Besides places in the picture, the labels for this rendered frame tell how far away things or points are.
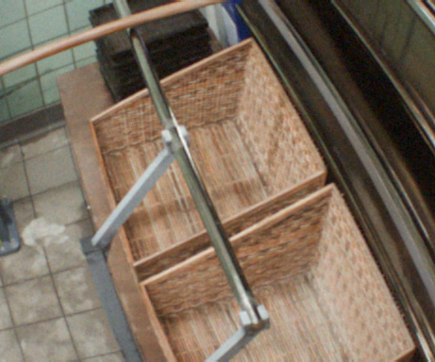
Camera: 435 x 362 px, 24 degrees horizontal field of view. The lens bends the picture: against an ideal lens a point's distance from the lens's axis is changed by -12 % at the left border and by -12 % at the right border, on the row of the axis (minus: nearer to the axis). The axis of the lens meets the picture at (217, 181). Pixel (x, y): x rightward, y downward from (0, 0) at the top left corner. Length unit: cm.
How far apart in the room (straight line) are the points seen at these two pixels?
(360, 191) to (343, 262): 21
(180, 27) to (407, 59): 132
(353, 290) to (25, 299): 144
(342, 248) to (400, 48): 79
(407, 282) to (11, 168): 220
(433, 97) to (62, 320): 201
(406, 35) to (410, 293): 59
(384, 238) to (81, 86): 138
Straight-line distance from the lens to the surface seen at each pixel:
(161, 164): 216
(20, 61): 240
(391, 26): 177
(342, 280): 244
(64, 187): 382
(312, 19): 198
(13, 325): 343
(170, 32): 292
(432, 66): 165
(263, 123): 283
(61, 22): 382
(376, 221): 221
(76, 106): 321
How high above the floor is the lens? 257
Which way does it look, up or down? 44 degrees down
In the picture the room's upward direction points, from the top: 10 degrees counter-clockwise
